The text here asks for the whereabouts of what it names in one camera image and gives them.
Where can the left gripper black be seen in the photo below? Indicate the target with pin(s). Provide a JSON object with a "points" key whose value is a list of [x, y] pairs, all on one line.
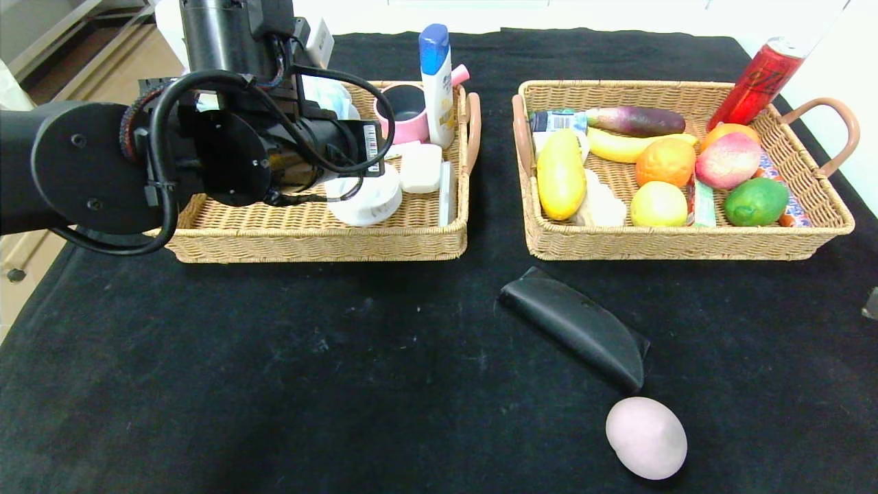
{"points": [[371, 147]]}

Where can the white round pad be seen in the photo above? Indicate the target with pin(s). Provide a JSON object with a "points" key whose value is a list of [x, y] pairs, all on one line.
{"points": [[374, 202]]}

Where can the yellow oval bread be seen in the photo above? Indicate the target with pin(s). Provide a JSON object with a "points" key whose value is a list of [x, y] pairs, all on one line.
{"points": [[561, 178]]}

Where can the striped bread roll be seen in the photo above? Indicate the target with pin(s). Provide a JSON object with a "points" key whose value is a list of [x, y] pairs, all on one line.
{"points": [[607, 206]]}

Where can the black pouch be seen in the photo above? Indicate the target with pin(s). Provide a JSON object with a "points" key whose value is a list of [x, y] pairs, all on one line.
{"points": [[576, 326]]}

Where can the yellow green lemon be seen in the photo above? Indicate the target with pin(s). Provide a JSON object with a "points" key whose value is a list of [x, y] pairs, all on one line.
{"points": [[658, 204]]}

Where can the pinkish grey ball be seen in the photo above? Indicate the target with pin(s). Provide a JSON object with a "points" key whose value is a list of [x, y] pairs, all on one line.
{"points": [[646, 439]]}

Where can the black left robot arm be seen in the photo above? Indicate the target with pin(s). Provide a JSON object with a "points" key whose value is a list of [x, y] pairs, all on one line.
{"points": [[82, 165]]}

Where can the white tube with pink cap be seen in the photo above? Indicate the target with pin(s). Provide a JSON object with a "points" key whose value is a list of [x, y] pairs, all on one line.
{"points": [[405, 149]]}

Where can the pink mug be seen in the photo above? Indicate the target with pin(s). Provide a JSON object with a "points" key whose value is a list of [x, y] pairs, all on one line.
{"points": [[411, 127]]}

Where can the white soap bar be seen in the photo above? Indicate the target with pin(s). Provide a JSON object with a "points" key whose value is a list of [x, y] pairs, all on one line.
{"points": [[421, 170]]}

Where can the light blue bath loofah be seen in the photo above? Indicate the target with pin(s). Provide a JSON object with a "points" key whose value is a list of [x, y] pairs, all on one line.
{"points": [[336, 96]]}

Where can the white shampoo bottle blue cap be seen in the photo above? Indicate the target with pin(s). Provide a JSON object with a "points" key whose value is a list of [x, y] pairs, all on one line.
{"points": [[439, 95]]}

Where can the thin white plastic case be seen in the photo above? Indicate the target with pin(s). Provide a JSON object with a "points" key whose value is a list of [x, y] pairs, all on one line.
{"points": [[445, 197]]}

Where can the small blue carton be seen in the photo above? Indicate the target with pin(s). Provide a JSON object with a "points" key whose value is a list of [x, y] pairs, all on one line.
{"points": [[557, 123]]}

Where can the small white green carton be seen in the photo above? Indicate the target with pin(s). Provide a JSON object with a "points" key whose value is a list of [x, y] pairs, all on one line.
{"points": [[585, 145]]}

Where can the white table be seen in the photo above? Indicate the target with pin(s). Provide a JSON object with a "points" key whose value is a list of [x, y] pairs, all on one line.
{"points": [[549, 17]]}

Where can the black table cloth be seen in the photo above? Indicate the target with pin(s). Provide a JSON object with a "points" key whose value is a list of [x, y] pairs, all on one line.
{"points": [[274, 357]]}

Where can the yellow banana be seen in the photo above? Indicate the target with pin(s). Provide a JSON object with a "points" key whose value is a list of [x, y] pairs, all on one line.
{"points": [[614, 148]]}

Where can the purple eggplant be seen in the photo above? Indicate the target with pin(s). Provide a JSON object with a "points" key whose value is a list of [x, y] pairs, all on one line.
{"points": [[638, 122]]}

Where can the orange fruit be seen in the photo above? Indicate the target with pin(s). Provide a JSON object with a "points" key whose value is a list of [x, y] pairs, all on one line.
{"points": [[664, 163]]}

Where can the green snack packet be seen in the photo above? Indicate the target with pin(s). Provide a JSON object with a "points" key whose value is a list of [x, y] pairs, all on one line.
{"points": [[701, 208]]}

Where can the pink peach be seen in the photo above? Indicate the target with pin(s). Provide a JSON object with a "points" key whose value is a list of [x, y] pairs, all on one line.
{"points": [[727, 162]]}

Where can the white hanging cloth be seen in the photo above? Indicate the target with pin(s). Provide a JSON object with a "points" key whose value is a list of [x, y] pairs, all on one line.
{"points": [[14, 89]]}

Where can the wooden rolling rack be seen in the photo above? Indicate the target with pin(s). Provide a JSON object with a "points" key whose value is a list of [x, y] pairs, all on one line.
{"points": [[20, 261]]}

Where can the green lime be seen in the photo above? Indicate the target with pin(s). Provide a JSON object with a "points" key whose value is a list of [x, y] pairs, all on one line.
{"points": [[754, 202]]}

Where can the red soda can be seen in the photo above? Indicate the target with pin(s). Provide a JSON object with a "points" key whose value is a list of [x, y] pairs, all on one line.
{"points": [[754, 84]]}

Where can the orange blue snack packet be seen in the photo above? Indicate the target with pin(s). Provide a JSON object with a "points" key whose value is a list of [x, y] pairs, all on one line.
{"points": [[794, 213]]}

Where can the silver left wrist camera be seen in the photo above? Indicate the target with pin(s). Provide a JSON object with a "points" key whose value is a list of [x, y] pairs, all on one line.
{"points": [[320, 41]]}

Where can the grey shelf frame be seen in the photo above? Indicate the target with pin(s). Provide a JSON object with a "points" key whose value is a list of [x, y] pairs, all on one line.
{"points": [[55, 38]]}

